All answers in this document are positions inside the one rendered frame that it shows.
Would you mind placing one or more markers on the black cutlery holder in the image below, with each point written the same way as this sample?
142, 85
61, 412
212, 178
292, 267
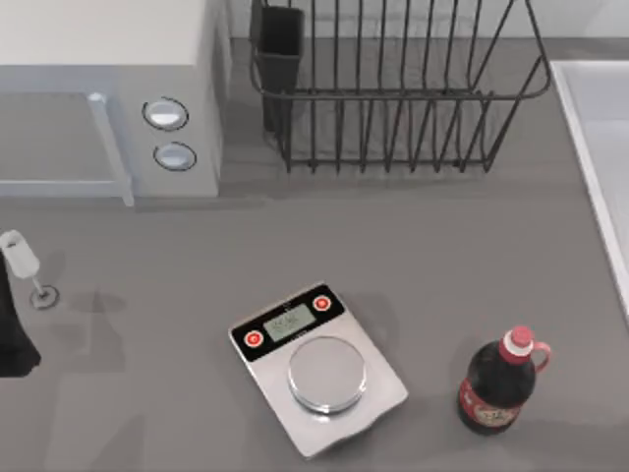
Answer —
278, 64

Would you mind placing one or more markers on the white handheld milk frother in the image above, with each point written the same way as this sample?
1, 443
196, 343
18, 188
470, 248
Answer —
20, 258

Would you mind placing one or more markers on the white sink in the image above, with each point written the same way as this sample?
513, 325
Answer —
597, 147

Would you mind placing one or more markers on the microwave oven door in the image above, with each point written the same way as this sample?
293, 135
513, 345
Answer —
49, 142

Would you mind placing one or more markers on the round microwave knob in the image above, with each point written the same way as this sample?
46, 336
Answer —
174, 156
165, 113

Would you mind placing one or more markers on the pale microwave oven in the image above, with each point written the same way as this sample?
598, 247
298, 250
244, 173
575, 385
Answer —
98, 39

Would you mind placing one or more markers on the dark bottle with red cap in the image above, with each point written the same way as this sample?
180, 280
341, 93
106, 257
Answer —
498, 383

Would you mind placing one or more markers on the silver kitchen scale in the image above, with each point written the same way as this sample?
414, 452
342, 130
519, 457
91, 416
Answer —
319, 369

